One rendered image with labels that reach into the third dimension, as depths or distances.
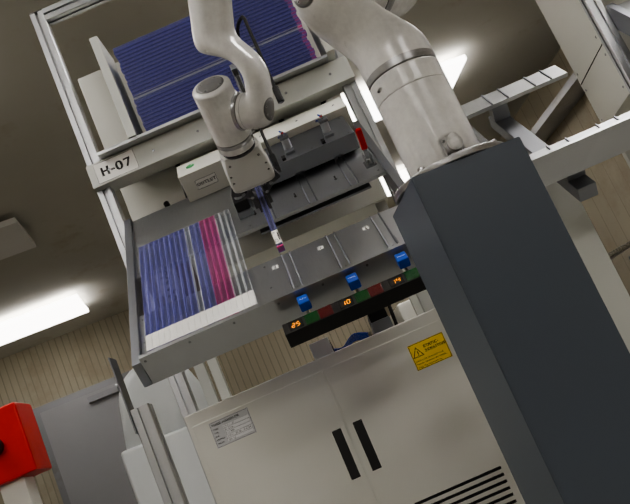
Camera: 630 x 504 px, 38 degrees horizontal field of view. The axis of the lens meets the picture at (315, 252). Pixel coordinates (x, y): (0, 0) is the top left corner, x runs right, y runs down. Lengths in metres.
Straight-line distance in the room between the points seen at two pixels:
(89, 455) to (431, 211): 8.64
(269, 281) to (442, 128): 0.72
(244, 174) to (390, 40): 0.65
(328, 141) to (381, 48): 0.92
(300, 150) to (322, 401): 0.65
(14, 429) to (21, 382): 7.94
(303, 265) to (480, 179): 0.73
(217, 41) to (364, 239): 0.53
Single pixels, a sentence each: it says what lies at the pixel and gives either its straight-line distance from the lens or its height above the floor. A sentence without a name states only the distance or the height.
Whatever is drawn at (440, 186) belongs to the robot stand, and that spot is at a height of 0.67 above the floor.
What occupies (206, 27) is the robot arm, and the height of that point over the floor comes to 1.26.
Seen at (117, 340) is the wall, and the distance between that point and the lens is 9.97.
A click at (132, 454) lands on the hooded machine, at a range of 5.09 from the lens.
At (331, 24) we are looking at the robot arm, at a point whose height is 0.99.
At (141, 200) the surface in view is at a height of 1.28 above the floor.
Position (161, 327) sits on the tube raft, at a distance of 2.01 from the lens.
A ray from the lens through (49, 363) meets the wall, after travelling 10.06.
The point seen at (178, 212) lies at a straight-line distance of 2.48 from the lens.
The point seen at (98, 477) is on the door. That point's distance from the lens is 9.79.
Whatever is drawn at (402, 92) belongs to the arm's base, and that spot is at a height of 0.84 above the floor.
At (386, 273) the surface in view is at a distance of 1.92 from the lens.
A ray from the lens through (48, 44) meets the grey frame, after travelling 2.81.
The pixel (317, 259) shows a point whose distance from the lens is 2.00.
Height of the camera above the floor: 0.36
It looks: 13 degrees up
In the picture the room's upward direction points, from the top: 24 degrees counter-clockwise
